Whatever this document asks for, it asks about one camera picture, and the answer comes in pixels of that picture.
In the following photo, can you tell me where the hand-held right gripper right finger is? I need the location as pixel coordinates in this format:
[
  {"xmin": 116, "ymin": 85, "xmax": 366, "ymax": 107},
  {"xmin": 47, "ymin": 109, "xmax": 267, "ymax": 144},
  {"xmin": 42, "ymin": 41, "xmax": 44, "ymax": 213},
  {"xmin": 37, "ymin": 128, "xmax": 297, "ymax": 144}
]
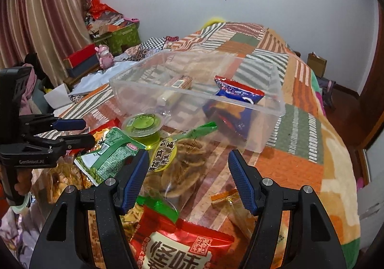
[{"xmin": 227, "ymin": 149, "xmax": 350, "ymax": 269}]

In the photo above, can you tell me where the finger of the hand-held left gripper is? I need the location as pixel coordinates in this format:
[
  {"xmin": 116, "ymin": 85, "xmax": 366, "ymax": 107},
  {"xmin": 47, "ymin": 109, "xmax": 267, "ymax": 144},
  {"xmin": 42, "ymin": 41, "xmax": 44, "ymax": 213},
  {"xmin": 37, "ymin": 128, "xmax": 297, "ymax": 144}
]
[
  {"xmin": 22, "ymin": 133, "xmax": 96, "ymax": 152},
  {"xmin": 18, "ymin": 114, "xmax": 86, "ymax": 132}
]

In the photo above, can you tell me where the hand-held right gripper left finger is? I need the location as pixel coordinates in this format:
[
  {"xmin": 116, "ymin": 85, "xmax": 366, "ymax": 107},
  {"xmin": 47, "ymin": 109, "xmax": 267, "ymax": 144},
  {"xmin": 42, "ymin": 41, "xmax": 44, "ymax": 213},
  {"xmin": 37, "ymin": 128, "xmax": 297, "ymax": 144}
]
[{"xmin": 28, "ymin": 149, "xmax": 150, "ymax": 269}]

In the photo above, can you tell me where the red and yellow snack packet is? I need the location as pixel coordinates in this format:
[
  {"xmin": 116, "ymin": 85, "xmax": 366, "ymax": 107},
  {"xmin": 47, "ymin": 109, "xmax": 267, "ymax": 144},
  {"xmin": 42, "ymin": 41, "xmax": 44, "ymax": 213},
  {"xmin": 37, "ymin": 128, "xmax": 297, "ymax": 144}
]
[{"xmin": 67, "ymin": 119, "xmax": 128, "ymax": 157}]

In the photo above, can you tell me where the green pea snack packet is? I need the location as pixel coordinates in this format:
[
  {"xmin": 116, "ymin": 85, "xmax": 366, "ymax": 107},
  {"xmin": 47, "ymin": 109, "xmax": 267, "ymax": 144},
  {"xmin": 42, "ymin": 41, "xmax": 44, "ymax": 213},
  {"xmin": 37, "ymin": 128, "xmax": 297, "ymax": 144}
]
[{"xmin": 74, "ymin": 127, "xmax": 146, "ymax": 187}]

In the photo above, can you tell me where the orange fried snack bag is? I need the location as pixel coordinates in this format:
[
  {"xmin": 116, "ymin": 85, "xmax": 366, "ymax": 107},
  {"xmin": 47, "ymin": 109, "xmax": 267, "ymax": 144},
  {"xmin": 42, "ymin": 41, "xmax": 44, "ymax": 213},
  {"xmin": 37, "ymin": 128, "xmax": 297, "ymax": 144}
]
[{"xmin": 30, "ymin": 155, "xmax": 96, "ymax": 203}]

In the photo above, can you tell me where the clear bag of swirl crisps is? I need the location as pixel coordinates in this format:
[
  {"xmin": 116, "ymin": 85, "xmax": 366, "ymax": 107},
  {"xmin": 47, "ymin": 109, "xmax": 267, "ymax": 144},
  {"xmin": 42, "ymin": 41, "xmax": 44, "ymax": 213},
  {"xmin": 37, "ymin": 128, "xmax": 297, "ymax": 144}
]
[{"xmin": 132, "ymin": 121, "xmax": 218, "ymax": 223}]

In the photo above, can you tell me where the large red snack bag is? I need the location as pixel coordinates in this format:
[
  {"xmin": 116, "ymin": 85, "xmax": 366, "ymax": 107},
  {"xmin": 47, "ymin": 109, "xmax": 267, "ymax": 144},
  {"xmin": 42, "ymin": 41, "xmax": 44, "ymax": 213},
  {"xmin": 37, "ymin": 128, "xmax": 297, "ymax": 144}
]
[{"xmin": 121, "ymin": 203, "xmax": 236, "ymax": 269}]

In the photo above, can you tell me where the clear plastic container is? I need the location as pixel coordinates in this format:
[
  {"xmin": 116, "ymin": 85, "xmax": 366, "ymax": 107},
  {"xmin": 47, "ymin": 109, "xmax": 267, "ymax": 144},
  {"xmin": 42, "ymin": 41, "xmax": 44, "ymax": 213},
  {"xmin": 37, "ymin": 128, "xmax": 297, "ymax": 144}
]
[{"xmin": 108, "ymin": 49, "xmax": 286, "ymax": 152}]

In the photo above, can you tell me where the pink clothes pile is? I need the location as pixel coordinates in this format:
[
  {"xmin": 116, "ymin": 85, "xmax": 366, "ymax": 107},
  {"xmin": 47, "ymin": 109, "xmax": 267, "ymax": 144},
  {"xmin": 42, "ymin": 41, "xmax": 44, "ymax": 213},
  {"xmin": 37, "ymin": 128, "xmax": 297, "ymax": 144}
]
[{"xmin": 21, "ymin": 53, "xmax": 45, "ymax": 114}]

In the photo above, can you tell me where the orange topped clear snack bag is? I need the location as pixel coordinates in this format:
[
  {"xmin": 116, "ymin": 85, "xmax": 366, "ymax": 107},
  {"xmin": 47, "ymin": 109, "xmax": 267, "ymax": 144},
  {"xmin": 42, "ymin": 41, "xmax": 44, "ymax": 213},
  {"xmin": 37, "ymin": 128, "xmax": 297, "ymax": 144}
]
[{"xmin": 211, "ymin": 190, "xmax": 290, "ymax": 245}]

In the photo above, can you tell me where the patchwork striped blanket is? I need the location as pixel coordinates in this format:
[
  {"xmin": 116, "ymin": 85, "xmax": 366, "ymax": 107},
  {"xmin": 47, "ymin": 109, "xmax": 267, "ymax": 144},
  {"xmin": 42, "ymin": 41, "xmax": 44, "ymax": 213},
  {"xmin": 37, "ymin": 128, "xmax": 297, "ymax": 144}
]
[{"xmin": 30, "ymin": 21, "xmax": 360, "ymax": 269}]

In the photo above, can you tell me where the white pillow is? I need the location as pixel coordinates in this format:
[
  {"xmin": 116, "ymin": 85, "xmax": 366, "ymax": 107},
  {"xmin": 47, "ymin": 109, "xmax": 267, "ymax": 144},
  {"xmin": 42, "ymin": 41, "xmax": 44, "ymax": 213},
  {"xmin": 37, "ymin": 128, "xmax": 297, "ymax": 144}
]
[{"xmin": 45, "ymin": 59, "xmax": 141, "ymax": 108}]

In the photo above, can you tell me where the green jelly cup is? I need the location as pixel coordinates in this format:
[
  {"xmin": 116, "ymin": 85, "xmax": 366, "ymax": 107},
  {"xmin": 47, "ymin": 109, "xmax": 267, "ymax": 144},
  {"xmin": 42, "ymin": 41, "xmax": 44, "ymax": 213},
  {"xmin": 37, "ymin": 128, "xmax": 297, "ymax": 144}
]
[{"xmin": 121, "ymin": 113, "xmax": 164, "ymax": 148}]

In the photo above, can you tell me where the red flat box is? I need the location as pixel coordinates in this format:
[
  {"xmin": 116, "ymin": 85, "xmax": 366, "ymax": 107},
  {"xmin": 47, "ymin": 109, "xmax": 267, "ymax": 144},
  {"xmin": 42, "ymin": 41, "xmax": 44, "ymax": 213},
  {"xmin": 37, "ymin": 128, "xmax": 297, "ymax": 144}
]
[{"xmin": 64, "ymin": 44, "xmax": 101, "ymax": 68}]

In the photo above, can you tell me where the pink toy figure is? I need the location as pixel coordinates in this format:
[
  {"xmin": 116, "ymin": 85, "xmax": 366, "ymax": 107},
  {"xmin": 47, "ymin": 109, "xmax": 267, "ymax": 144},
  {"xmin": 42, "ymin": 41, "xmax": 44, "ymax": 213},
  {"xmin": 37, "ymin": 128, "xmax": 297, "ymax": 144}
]
[{"xmin": 94, "ymin": 45, "xmax": 114, "ymax": 70}]

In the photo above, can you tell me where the striped brown curtain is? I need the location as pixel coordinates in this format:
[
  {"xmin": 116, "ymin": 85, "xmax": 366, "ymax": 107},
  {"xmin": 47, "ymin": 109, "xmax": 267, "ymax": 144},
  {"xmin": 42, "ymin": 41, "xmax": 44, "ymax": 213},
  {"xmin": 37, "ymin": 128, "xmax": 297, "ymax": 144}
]
[{"xmin": 0, "ymin": 0, "xmax": 101, "ymax": 90}]

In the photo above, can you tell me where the blue and red snack packet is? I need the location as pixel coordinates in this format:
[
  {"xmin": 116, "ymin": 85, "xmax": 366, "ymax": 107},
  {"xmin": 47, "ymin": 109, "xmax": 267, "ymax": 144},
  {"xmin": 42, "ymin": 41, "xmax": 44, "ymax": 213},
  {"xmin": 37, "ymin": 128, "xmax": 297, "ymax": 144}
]
[{"xmin": 202, "ymin": 75, "xmax": 265, "ymax": 140}]

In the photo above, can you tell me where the green patterned box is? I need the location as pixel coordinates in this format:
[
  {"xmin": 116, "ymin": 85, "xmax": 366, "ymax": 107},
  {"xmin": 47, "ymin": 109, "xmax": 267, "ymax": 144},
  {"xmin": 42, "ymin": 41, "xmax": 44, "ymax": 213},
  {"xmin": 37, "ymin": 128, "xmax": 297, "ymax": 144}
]
[{"xmin": 99, "ymin": 24, "xmax": 141, "ymax": 56}]

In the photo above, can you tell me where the pile of printed cartons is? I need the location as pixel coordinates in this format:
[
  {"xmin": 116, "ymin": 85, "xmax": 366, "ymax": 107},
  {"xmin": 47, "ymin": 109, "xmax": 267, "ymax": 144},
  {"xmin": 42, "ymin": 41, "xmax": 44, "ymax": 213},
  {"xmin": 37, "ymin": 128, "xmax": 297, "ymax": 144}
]
[{"xmin": 85, "ymin": 11, "xmax": 132, "ymax": 38}]

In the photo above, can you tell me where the brown striped snack bar packet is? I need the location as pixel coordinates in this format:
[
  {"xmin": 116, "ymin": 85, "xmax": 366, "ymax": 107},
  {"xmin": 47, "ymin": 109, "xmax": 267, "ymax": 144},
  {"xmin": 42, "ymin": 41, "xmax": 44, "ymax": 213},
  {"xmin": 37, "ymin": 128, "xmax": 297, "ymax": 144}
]
[{"xmin": 169, "ymin": 75, "xmax": 192, "ymax": 90}]

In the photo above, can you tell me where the checkered patchwork quilt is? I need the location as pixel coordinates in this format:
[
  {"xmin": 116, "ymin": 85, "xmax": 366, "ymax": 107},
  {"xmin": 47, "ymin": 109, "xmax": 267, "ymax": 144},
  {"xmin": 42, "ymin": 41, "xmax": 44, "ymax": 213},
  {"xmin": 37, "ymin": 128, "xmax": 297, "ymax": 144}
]
[{"xmin": 118, "ymin": 36, "xmax": 180, "ymax": 61}]

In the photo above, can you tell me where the red plastic bag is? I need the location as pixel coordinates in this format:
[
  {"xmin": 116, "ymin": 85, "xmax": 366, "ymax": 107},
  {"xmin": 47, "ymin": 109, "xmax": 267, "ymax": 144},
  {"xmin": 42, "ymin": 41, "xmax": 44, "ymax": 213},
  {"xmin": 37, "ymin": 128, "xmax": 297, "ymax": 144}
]
[{"xmin": 89, "ymin": 0, "xmax": 116, "ymax": 19}]

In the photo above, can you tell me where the dark clothes pile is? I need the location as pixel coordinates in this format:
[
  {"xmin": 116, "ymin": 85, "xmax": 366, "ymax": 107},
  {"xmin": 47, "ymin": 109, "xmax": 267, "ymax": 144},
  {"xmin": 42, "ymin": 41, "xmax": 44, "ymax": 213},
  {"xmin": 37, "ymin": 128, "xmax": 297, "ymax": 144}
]
[{"xmin": 318, "ymin": 77, "xmax": 336, "ymax": 108}]

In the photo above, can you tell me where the brown cardboard box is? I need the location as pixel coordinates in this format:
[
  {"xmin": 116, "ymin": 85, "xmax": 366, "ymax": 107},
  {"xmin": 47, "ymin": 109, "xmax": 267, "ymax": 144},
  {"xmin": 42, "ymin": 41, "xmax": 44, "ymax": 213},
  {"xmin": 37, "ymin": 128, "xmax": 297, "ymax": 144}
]
[{"xmin": 306, "ymin": 52, "xmax": 327, "ymax": 78}]

